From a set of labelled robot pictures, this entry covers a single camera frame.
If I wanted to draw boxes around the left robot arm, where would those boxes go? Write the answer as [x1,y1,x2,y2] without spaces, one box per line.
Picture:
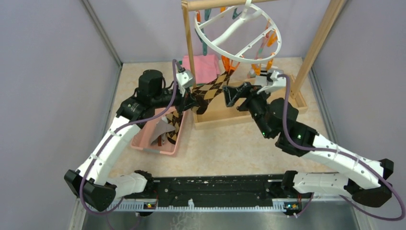
[64,68,197,213]

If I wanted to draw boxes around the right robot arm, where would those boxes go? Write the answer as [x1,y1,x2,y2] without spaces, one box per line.
[223,82,394,207]

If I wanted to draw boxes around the white tall sock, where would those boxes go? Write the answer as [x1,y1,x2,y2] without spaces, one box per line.
[248,67,284,81]

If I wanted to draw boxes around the white round clip hanger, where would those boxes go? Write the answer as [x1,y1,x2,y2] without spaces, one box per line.
[193,0,282,64]

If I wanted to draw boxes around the teal clip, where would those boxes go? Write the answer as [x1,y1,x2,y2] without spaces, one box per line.
[195,30,208,56]

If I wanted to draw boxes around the pink folded cloth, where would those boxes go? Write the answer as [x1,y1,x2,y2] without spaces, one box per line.
[193,55,220,86]

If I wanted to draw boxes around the grey sock red stripes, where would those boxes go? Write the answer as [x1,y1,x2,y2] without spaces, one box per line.
[149,120,175,147]

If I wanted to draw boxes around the brown argyle sock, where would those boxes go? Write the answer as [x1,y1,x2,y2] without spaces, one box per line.
[166,111,183,145]
[191,70,235,115]

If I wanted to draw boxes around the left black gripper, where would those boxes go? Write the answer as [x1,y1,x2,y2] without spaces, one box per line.
[152,85,201,115]

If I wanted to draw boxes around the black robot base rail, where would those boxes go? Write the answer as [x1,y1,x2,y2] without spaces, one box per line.
[125,172,311,208]

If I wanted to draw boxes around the orange clip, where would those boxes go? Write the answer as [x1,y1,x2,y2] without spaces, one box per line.
[221,55,240,76]

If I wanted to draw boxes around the pink plastic basket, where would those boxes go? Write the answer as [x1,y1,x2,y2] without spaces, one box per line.
[130,107,187,155]

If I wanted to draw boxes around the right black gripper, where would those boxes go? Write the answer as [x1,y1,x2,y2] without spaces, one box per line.
[222,82,274,139]

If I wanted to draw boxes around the wooden hanger rack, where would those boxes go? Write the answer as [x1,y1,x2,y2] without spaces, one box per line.
[181,0,345,129]

